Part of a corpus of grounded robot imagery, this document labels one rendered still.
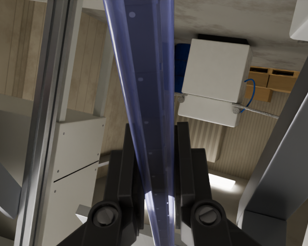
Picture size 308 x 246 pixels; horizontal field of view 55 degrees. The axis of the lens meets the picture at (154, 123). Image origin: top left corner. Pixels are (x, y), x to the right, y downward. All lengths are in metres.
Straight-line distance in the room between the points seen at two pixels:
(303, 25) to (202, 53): 4.18
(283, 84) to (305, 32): 6.75
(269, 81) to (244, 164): 2.39
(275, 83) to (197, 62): 2.98
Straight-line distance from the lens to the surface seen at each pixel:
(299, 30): 0.19
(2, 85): 3.77
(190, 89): 4.33
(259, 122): 8.06
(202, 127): 7.61
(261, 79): 7.06
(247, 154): 8.16
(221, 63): 4.27
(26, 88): 3.76
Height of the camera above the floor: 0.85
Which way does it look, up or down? 7 degrees up
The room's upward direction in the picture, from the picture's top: 169 degrees counter-clockwise
